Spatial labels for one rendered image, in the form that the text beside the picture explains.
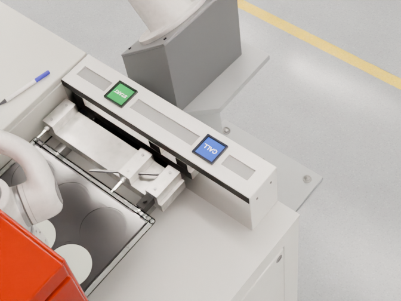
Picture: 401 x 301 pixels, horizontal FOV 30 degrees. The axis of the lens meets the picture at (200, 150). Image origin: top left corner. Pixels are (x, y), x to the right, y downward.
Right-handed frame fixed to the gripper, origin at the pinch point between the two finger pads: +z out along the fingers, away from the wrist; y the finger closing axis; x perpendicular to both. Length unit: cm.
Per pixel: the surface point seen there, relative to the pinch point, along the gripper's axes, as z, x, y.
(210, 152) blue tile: -4.3, -30.1, 30.9
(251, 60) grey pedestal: 10, -32, 69
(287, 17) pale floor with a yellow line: 92, -28, 162
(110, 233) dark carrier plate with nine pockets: 2.2, -11.6, 12.2
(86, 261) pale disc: 2.1, -8.6, 5.1
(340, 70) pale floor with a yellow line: 92, -52, 136
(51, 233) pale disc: 2.1, 0.8, 10.1
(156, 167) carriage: 4.1, -17.1, 30.7
